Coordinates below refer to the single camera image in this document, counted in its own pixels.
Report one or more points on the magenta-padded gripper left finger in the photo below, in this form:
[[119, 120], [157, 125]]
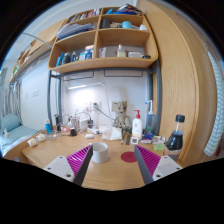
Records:
[[61, 166]]

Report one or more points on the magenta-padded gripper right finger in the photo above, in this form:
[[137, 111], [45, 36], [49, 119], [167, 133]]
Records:
[[163, 166]]

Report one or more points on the dark drink bottle black cap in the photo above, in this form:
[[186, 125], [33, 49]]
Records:
[[174, 141]]

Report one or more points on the small white round object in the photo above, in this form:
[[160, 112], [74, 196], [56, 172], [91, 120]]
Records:
[[32, 142], [41, 137]]

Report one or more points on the small black jar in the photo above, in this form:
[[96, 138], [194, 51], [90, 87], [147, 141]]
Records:
[[73, 132]]

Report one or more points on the flat round red coaster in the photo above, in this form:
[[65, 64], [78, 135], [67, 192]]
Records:
[[128, 157]]

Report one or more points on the small white desk thermometer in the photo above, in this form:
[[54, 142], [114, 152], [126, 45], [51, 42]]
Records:
[[134, 140]]

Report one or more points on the white speckled cup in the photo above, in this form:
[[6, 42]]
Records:
[[99, 153]]

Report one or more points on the small blue bottle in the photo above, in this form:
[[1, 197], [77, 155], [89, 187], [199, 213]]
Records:
[[48, 127]]

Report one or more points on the small white oval case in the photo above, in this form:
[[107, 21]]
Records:
[[89, 136]]

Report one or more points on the tall black cylinder device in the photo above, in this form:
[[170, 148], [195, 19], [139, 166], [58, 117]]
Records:
[[58, 121]]

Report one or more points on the white lotion bottle red pump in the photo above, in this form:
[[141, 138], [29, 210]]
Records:
[[137, 128]]

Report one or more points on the blue spray bottle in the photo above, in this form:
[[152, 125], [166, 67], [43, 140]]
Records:
[[150, 121]]

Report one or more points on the white charger block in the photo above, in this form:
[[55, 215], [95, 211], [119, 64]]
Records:
[[83, 124]]

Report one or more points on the white crumpled paper bag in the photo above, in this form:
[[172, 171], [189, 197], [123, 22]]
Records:
[[111, 134]]

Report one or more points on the wooden tree figurine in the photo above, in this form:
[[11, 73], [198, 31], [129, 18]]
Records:
[[122, 116]]

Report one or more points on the teal pillow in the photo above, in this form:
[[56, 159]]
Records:
[[10, 122]]

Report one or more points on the green striped white towel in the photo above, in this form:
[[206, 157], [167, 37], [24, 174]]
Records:
[[215, 116]]

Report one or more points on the wooden wardrobe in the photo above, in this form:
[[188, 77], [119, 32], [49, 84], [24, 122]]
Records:
[[186, 83]]

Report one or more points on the grey metal desk frame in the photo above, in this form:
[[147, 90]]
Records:
[[156, 100]]

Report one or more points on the wooden wall shelf unit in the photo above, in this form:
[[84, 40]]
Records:
[[100, 61]]

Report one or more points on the long wooden wall shelf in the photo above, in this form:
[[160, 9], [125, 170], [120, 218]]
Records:
[[36, 50]]

